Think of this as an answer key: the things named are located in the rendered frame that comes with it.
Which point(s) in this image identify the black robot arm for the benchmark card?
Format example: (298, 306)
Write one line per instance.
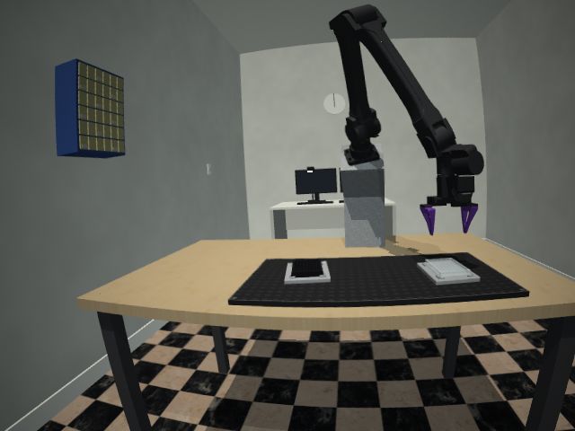
(366, 24)

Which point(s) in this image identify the white well plate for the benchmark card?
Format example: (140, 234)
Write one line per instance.
(447, 267)

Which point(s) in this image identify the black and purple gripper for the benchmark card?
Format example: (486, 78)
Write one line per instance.
(433, 201)

